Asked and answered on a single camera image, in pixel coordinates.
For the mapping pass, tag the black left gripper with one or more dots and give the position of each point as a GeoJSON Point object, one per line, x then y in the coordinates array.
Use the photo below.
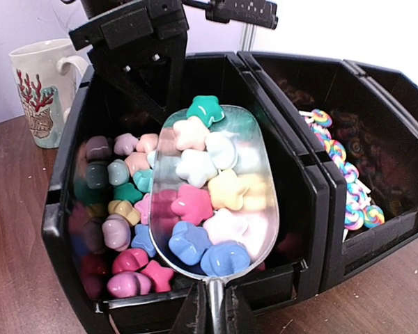
{"type": "Point", "coordinates": [140, 51]}

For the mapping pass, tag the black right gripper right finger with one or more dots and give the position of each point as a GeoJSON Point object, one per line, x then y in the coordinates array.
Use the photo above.
{"type": "Point", "coordinates": [238, 315]}

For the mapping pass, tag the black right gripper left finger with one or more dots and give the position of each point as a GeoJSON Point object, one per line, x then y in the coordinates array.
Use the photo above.
{"type": "Point", "coordinates": [193, 309]}

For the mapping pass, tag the silver metal scoop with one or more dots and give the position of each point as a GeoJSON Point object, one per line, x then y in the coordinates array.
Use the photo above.
{"type": "Point", "coordinates": [214, 215]}

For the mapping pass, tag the black three-compartment candy tray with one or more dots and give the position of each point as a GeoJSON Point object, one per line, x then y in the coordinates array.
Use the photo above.
{"type": "Point", "coordinates": [375, 117]}

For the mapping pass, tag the beige patterned ceramic mug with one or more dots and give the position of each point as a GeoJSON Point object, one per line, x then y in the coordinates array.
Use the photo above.
{"type": "Point", "coordinates": [46, 74]}

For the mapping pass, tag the aluminium corner post left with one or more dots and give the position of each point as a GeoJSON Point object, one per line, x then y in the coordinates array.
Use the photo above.
{"type": "Point", "coordinates": [248, 37]}

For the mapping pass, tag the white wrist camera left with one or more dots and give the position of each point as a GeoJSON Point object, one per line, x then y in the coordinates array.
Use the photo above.
{"type": "Point", "coordinates": [258, 13]}

